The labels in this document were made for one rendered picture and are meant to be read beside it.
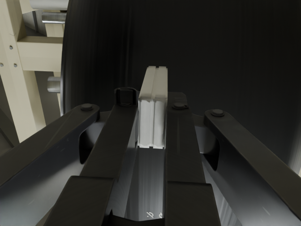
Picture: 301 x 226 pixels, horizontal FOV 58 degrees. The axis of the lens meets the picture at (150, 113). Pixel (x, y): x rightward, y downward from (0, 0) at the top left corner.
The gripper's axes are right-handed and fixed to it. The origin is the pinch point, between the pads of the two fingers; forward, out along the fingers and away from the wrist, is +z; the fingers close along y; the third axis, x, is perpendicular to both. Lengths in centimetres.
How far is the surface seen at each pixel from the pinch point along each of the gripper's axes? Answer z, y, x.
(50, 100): 501, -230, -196
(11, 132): 359, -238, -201
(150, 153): 8.2, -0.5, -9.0
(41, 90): 543, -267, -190
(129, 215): 9.0, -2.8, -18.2
